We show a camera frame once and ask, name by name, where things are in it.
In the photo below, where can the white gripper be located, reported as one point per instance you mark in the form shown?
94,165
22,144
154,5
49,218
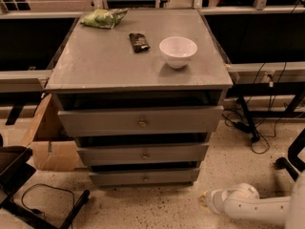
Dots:
212,198

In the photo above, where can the grey bottom drawer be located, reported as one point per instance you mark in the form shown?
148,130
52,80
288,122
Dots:
141,174

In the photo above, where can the grey drawer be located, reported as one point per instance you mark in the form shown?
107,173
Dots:
141,174
141,121
141,154

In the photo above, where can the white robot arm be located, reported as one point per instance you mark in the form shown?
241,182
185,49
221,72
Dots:
288,212

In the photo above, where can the grey middle drawer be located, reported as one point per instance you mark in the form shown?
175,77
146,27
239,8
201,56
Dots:
141,154

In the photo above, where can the grey top drawer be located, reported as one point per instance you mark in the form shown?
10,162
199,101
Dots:
141,121

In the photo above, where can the grey wooden drawer cabinet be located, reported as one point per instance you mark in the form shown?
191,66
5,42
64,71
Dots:
98,69

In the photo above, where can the black desk leg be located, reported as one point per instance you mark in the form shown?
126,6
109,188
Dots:
250,121

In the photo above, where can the black office chair right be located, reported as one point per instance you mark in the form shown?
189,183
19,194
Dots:
293,163

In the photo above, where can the white ceramic bowl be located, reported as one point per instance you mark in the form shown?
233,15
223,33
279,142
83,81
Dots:
177,51

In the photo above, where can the brown cardboard box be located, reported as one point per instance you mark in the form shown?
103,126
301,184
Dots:
52,149

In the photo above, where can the dark snack packet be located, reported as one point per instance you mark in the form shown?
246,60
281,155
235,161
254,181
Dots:
139,42

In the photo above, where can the green chip bag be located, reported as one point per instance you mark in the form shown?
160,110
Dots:
104,19

